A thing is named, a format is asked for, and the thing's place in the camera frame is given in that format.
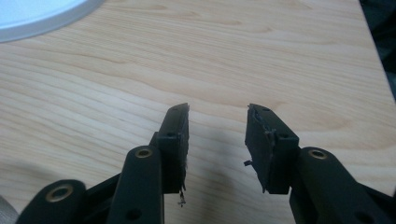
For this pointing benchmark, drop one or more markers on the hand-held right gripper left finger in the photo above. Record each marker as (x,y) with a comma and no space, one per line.
(172,149)

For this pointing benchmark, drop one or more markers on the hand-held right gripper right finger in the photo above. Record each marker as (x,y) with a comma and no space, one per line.
(271,152)

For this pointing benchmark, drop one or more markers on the grey cloth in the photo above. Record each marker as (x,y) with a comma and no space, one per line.
(6,211)

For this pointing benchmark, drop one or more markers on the white round plate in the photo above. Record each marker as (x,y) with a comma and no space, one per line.
(34,15)

